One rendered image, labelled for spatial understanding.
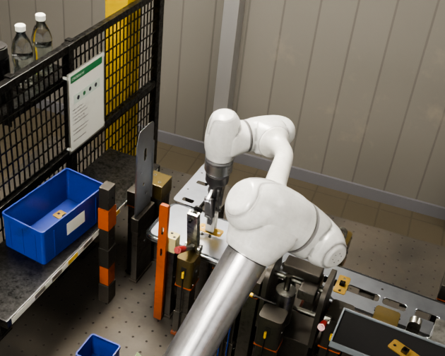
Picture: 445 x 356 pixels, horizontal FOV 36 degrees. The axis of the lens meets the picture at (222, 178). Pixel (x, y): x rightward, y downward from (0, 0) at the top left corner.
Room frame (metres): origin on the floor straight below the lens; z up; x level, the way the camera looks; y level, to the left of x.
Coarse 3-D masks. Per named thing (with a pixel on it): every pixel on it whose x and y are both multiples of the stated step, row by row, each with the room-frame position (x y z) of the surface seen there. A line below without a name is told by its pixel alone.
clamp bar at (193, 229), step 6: (198, 210) 1.66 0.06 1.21; (192, 216) 1.62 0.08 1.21; (198, 216) 1.63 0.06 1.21; (192, 222) 1.63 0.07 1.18; (198, 222) 1.63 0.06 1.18; (192, 228) 1.63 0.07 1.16; (198, 228) 1.64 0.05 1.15; (192, 234) 1.63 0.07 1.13; (198, 234) 1.64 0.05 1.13; (192, 240) 1.64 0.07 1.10; (198, 240) 1.65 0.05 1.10
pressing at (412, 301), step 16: (176, 208) 1.92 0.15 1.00; (192, 208) 1.93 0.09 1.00; (176, 224) 1.83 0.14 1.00; (224, 224) 1.86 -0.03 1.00; (208, 240) 1.77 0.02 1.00; (224, 240) 1.78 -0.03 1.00; (208, 256) 1.68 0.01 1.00; (352, 272) 1.69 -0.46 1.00; (368, 288) 1.63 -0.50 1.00; (384, 288) 1.64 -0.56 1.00; (400, 288) 1.65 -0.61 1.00; (352, 304) 1.55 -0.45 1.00; (368, 304) 1.55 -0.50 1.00; (384, 304) 1.56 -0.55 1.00; (416, 304) 1.58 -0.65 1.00; (432, 304) 1.59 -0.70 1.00; (400, 320) 1.50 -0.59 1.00
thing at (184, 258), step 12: (192, 252) 1.64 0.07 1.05; (180, 264) 1.60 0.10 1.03; (192, 264) 1.59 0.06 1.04; (180, 276) 1.60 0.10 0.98; (192, 276) 1.60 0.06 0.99; (180, 288) 1.61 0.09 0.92; (192, 288) 1.60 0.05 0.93; (180, 300) 1.59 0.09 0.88; (192, 300) 1.63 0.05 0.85; (180, 312) 1.61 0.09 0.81; (180, 324) 1.60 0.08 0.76
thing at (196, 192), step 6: (198, 174) 2.14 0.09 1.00; (204, 174) 2.14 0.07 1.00; (192, 180) 2.10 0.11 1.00; (198, 180) 2.10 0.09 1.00; (204, 180) 2.11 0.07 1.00; (186, 186) 2.05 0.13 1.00; (192, 186) 2.06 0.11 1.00; (198, 186) 2.06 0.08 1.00; (204, 186) 2.07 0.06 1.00; (180, 192) 2.02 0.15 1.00; (186, 192) 2.02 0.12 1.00; (192, 192) 2.02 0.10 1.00; (198, 192) 2.03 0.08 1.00; (204, 192) 2.03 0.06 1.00; (174, 198) 1.97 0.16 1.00; (180, 198) 1.98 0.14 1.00; (192, 198) 1.99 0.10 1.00; (198, 198) 1.99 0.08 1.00; (186, 204) 1.95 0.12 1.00; (192, 204) 1.95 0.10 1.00; (198, 204) 1.96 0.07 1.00
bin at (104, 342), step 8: (96, 336) 1.48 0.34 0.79; (88, 344) 1.47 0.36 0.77; (96, 344) 1.48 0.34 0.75; (104, 344) 1.47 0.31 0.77; (112, 344) 1.46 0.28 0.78; (80, 352) 1.42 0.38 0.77; (88, 352) 1.46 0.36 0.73; (96, 352) 1.48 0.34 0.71; (104, 352) 1.47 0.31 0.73; (112, 352) 1.46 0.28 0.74
